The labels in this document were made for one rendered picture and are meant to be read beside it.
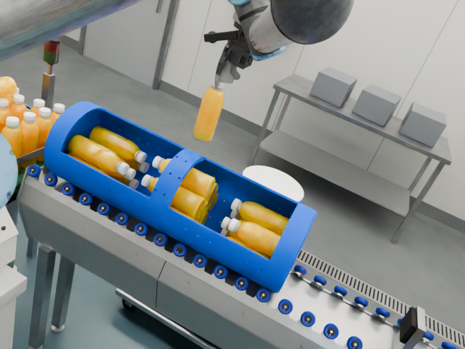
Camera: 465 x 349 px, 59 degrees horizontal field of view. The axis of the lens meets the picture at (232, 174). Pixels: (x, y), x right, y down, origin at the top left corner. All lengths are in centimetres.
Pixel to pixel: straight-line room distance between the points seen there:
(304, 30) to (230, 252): 78
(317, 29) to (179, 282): 100
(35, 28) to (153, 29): 468
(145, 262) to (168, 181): 31
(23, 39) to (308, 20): 38
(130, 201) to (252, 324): 54
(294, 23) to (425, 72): 392
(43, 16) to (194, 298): 102
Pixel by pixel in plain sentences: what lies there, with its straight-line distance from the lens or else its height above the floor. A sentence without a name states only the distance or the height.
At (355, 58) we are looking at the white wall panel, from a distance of 452.
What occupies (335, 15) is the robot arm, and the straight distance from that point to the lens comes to 61.
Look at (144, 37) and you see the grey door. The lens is 536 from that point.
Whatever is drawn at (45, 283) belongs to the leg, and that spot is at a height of 46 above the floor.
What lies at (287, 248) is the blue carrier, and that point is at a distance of 120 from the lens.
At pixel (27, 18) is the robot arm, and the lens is 61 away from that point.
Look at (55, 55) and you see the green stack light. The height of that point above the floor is 120.
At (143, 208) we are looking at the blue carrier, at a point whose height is 107.
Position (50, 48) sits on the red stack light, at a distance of 202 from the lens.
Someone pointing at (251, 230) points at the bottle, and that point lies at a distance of 126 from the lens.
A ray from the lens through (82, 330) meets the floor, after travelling 234.
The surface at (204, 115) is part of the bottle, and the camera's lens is 138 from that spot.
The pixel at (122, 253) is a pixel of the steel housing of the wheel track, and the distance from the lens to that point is 147.
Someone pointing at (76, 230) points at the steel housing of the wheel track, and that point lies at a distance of 155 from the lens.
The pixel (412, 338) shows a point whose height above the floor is 104.
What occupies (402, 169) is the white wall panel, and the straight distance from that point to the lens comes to 473.
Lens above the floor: 184
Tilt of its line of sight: 28 degrees down
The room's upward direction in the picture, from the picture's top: 20 degrees clockwise
